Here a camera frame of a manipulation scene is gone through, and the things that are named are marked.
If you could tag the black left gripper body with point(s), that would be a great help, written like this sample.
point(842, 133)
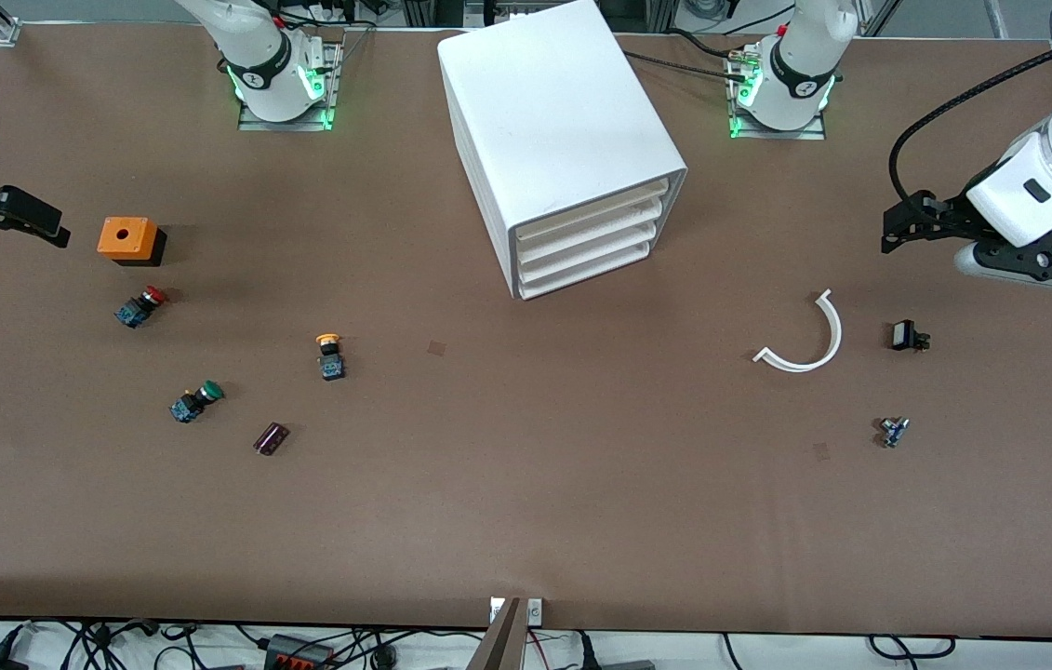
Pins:
point(951, 212)

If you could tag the white plastic drawer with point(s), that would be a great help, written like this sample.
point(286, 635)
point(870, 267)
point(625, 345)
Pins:
point(591, 237)
point(591, 216)
point(591, 256)
point(586, 274)

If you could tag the yellow push button switch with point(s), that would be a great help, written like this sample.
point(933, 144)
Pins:
point(331, 361)

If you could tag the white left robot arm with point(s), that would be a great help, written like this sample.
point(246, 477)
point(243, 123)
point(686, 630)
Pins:
point(795, 65)

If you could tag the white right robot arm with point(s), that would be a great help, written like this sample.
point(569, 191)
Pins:
point(256, 56)

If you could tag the white drawer cabinet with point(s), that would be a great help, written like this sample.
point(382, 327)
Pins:
point(553, 112)

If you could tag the small black electronic component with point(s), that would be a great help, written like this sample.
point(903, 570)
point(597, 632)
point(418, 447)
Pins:
point(905, 335)

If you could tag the white curved plastic arc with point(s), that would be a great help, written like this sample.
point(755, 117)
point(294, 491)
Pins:
point(834, 340)

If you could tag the small blue electronic component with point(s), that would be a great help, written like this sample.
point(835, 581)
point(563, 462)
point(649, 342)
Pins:
point(894, 432)

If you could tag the dark maroon cylindrical capacitor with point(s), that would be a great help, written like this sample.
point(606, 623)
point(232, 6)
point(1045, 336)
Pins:
point(271, 438)

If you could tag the black power strip red switches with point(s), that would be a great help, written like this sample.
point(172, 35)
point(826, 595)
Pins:
point(300, 653)

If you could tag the brown slanted bar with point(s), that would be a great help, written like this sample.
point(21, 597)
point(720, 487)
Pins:
point(502, 642)

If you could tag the orange button enclosure box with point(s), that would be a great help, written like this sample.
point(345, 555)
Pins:
point(126, 237)

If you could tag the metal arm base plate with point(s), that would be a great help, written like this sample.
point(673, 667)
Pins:
point(251, 124)
point(814, 133)

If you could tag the red push button switch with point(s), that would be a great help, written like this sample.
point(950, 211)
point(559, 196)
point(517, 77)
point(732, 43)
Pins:
point(137, 309)

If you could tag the green push button switch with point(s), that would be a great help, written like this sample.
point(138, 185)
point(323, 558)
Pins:
point(195, 402)

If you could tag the small white bracket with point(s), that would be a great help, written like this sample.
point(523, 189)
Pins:
point(535, 610)
point(496, 609)

